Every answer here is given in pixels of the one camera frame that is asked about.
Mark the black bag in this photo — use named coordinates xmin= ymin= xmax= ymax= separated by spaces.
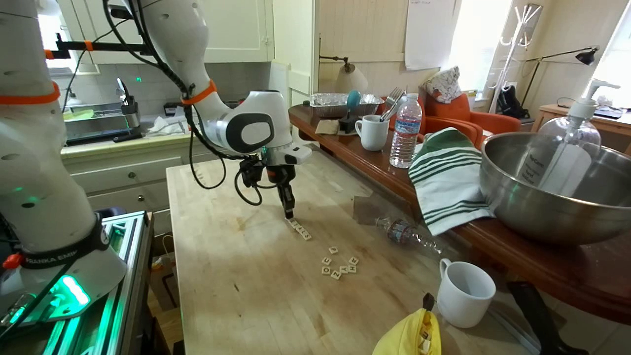
xmin=492 ymin=82 xmax=528 ymax=122

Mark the yellow fabric bag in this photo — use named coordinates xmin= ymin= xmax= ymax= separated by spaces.
xmin=370 ymin=303 xmax=443 ymax=355

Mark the black faucet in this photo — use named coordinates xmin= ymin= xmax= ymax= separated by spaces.
xmin=114 ymin=76 xmax=147 ymax=143

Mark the clear pump sanitiser bottle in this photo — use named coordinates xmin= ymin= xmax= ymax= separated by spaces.
xmin=512 ymin=76 xmax=620 ymax=197

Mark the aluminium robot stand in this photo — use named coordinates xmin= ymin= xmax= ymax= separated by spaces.
xmin=0 ymin=207 xmax=155 ymax=355

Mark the narrow orange strap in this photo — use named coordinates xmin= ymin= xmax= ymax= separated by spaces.
xmin=179 ymin=78 xmax=218 ymax=108

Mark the white wall cabinet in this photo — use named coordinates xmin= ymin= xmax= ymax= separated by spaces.
xmin=54 ymin=0 xmax=277 ymax=67

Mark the full clear water bottle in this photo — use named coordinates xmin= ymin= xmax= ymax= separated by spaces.
xmin=388 ymin=90 xmax=423 ymax=169

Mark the black horizontal rod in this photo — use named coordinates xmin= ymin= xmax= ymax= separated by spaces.
xmin=43 ymin=33 xmax=153 ymax=59

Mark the black floor lamp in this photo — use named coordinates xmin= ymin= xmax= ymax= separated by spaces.
xmin=518 ymin=45 xmax=601 ymax=106

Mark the black printed strap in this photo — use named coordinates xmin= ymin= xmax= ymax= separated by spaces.
xmin=506 ymin=280 xmax=589 ymax=355

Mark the green striped white towel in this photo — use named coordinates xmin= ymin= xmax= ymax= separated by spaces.
xmin=405 ymin=126 xmax=496 ymax=236

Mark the white ceramic mug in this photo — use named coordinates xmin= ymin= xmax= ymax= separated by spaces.
xmin=352 ymin=112 xmax=390 ymax=153
xmin=433 ymin=256 xmax=498 ymax=331

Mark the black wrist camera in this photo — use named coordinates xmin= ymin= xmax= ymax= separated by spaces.
xmin=236 ymin=153 xmax=265 ymax=191

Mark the white shade desk lamp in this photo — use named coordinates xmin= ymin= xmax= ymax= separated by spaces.
xmin=319 ymin=53 xmax=370 ymax=94

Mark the patterned fabric bundle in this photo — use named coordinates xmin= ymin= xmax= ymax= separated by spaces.
xmin=421 ymin=65 xmax=463 ymax=104

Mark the large steel bowl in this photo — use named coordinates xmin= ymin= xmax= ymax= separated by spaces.
xmin=478 ymin=132 xmax=631 ymax=246

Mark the white wall paper sheet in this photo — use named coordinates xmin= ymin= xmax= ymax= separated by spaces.
xmin=401 ymin=0 xmax=465 ymax=72

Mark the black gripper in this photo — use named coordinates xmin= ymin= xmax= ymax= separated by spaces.
xmin=263 ymin=161 xmax=297 ymax=220

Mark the aluminium foil tray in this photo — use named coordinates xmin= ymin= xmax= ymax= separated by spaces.
xmin=307 ymin=90 xmax=382 ymax=120

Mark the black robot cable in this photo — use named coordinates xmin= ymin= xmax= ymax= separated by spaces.
xmin=98 ymin=0 xmax=277 ymax=209

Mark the orange armchair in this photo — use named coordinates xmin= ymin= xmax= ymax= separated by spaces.
xmin=419 ymin=90 xmax=524 ymax=149

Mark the white coat rack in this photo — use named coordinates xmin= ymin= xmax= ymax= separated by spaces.
xmin=488 ymin=1 xmax=547 ymax=114

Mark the wide orange strap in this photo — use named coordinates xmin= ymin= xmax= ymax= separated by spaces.
xmin=0 ymin=80 xmax=62 ymax=108

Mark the black base block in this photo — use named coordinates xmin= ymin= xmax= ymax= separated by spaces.
xmin=336 ymin=112 xmax=360 ymax=136

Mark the white drawer counter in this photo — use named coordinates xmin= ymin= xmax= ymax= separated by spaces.
xmin=56 ymin=130 xmax=224 ymax=218

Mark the brown paper sheet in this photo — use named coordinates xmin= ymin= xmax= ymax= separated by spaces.
xmin=313 ymin=118 xmax=340 ymax=138

